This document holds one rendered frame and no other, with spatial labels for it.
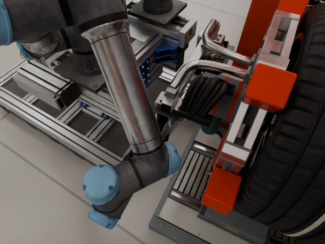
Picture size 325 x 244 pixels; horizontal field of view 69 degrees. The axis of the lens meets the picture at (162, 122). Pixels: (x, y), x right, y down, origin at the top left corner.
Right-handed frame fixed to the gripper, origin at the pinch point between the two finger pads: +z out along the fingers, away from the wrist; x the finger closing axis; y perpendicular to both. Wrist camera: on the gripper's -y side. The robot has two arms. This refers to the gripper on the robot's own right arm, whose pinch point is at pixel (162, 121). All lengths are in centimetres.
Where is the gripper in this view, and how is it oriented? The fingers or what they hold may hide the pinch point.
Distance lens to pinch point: 77.9
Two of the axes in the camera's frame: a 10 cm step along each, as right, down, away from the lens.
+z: 4.4, -7.4, 5.2
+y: 0.0, -5.7, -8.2
